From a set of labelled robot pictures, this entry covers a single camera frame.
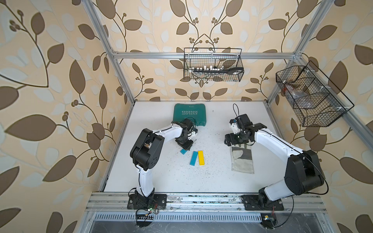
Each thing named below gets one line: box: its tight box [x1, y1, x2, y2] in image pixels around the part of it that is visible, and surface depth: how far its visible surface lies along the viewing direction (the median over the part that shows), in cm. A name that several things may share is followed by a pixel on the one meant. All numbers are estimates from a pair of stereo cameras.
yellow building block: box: [197, 150, 206, 166], surface depth 91 cm
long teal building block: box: [189, 150, 199, 167], surface depth 92 cm
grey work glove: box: [229, 146, 255, 174], surface depth 91 cm
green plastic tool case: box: [172, 103, 207, 127], surface depth 110 cm
